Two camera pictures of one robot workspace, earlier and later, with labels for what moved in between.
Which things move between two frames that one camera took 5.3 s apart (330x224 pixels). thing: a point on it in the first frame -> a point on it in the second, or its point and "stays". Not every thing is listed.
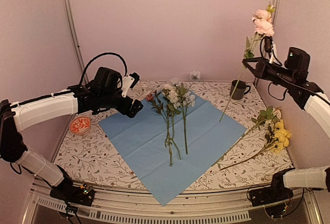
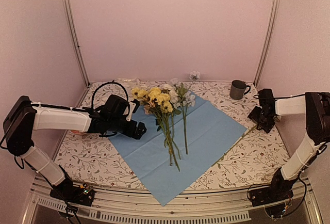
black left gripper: [125, 109] -> [138, 133]
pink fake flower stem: [263, 25] -> [216, 163]
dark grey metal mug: [242, 89] stays
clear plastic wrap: [144, 88] -> [136, 80]
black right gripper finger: [258, 59] -> [256, 114]
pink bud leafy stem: [159, 106] -> [159, 122]
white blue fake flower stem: [187, 98] stays
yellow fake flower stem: [278, 136] -> [159, 101]
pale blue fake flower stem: [194, 75] stays
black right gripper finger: [250, 68] -> [265, 125]
